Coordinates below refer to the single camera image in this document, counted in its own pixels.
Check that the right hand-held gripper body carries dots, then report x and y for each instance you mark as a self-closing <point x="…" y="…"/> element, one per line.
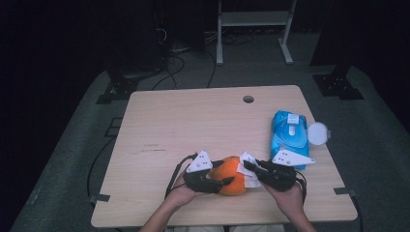
<point x="280" y="177"/>

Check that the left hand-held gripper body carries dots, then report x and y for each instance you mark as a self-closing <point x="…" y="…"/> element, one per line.
<point x="199" y="182"/>

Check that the orange round fruit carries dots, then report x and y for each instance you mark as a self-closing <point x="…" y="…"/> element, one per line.
<point x="225" y="172"/>

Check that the white wet wipe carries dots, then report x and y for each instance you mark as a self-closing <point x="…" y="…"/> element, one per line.
<point x="249" y="158"/>

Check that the blue wet wipe pack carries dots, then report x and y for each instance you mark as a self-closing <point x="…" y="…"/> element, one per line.
<point x="290" y="138"/>

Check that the person's left hand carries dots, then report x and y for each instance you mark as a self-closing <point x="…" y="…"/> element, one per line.
<point x="180" y="195"/>

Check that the person's right hand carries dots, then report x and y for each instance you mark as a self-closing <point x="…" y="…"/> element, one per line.
<point x="290" y="203"/>

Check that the grey tape piece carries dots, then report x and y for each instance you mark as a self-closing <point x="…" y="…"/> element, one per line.
<point x="345" y="191"/>
<point x="100" y="197"/>

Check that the dark floor outlet plate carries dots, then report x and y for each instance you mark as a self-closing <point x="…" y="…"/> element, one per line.
<point x="113" y="127"/>

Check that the black stand base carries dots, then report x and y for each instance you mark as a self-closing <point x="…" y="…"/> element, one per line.
<point x="336" y="85"/>
<point x="119" y="88"/>

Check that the white metal stand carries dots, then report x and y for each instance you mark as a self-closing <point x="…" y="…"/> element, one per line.
<point x="254" y="18"/>

